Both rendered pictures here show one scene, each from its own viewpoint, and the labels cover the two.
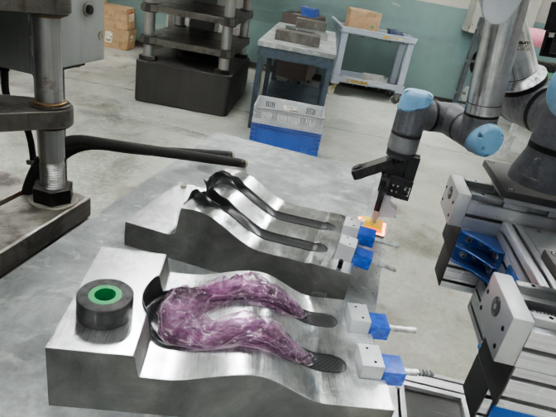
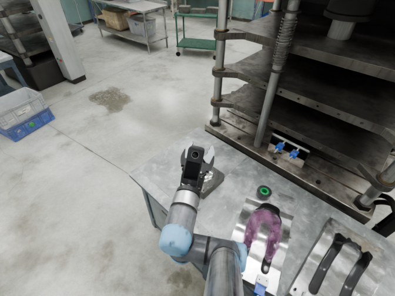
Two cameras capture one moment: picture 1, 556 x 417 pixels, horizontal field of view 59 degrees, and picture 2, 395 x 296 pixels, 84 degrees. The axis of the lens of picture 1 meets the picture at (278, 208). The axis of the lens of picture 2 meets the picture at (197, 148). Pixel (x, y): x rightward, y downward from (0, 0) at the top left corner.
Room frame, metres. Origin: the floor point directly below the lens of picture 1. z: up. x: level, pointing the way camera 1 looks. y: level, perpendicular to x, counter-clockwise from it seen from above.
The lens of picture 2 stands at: (0.64, -0.58, 1.97)
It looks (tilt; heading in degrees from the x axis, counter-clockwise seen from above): 44 degrees down; 123
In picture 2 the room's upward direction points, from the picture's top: straight up
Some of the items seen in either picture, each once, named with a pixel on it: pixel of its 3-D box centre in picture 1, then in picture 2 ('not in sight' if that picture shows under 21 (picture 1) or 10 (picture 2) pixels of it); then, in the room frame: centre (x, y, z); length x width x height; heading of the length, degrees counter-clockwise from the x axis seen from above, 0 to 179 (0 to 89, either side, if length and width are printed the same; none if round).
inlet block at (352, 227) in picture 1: (370, 237); not in sight; (1.00, -0.22, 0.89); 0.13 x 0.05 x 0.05; 79
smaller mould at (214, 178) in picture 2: not in sight; (205, 180); (0.21, 0.19, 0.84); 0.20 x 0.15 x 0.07; 79
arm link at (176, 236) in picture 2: not in sight; (178, 229); (0.46, -0.39, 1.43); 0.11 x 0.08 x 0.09; 111
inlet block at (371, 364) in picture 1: (395, 370); not in sight; (0.62, -0.24, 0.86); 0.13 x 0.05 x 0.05; 96
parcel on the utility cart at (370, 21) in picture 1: (361, 21); not in sight; (6.89, -0.64, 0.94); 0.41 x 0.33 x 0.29; 96
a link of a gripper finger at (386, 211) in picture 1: (385, 212); not in sight; (1.19, -0.28, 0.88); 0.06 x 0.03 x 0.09; 79
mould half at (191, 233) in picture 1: (251, 223); (339, 270); (1.01, 0.05, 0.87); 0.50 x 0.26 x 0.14; 79
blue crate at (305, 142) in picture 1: (285, 133); not in sight; (4.18, 0.05, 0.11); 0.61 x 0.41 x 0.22; 89
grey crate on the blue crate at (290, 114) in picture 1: (289, 114); not in sight; (4.18, 0.05, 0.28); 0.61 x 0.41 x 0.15; 89
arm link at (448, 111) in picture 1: (451, 120); not in sight; (1.22, -0.38, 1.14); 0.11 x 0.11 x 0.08; 18
